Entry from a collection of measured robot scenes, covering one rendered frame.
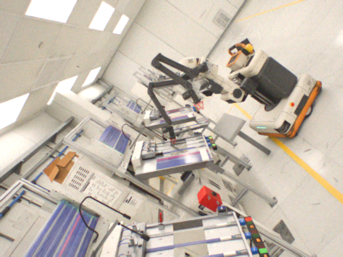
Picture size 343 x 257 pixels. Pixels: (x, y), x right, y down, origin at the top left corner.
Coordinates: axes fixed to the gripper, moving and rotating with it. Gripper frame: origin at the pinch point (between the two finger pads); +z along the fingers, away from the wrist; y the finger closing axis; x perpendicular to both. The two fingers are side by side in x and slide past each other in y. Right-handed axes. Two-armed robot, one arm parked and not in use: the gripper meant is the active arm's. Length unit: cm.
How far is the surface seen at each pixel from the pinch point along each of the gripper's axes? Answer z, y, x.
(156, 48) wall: -88, -749, -29
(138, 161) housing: -5, 41, -35
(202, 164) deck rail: 2, 60, 24
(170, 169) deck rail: 1, 60, -5
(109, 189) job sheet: 8, 61, -63
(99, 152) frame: -25, 50, -65
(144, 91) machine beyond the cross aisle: 8, -440, -72
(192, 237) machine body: 77, 60, 0
